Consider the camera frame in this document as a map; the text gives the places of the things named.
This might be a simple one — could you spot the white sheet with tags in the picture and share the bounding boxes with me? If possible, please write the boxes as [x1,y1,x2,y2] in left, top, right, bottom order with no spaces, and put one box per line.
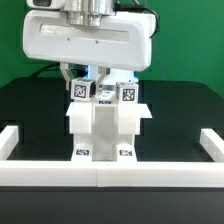
[66,102,152,118]

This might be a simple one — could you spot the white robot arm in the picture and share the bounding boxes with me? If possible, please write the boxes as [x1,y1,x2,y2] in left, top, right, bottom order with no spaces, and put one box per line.
[23,0,159,81]

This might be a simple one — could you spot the white chair seat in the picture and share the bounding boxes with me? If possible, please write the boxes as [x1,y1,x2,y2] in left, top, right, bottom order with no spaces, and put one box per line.
[71,99,136,163]

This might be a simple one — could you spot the black cable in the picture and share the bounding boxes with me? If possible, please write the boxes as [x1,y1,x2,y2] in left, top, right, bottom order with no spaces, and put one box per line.
[31,63,64,78]

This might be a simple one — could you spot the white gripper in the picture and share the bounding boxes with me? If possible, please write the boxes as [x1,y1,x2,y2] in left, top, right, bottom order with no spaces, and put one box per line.
[23,10,156,92]

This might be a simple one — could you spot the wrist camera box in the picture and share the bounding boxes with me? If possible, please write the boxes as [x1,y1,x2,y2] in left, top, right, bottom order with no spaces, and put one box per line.
[26,0,65,9]

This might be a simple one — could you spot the white U-shaped fence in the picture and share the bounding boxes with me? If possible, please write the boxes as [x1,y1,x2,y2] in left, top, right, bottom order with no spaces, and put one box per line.
[0,126,224,188]

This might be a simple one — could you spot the white chair back piece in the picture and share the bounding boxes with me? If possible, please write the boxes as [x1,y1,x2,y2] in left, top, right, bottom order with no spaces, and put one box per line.
[68,91,141,136]

